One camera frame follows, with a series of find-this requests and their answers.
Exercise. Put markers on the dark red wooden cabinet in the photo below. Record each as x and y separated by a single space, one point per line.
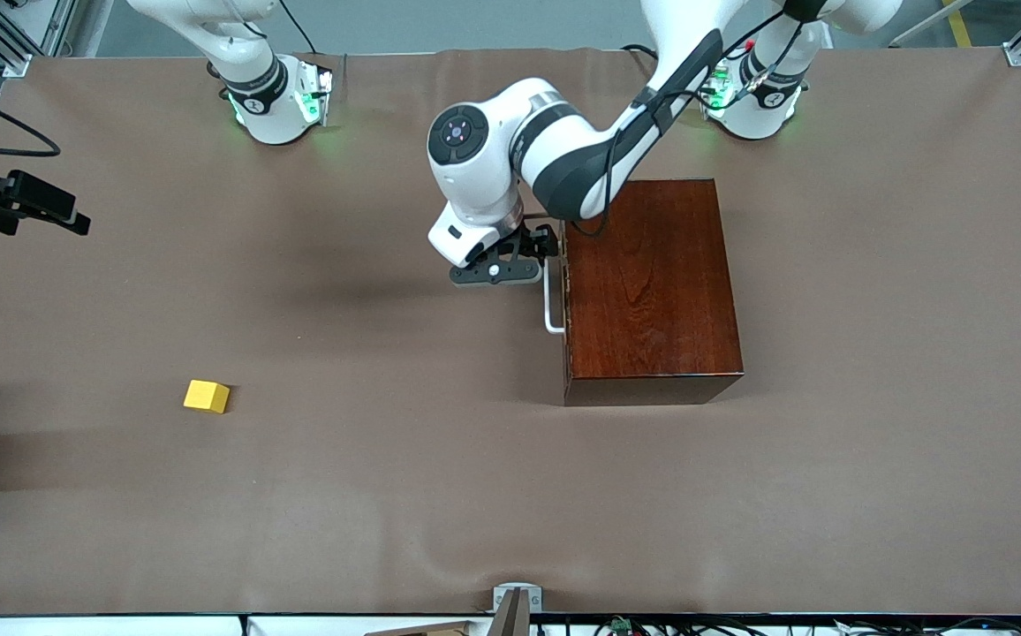
652 283

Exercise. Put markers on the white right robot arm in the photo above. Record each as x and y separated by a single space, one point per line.
263 106

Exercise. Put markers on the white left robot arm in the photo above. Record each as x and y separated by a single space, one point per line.
475 177

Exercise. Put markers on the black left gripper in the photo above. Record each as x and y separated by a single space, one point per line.
539 240

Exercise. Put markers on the yellow wooden block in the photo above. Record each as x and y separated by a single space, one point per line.
206 396

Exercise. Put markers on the brown table mat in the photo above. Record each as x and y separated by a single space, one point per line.
298 530

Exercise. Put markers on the silver metal bracket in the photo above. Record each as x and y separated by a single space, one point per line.
518 594

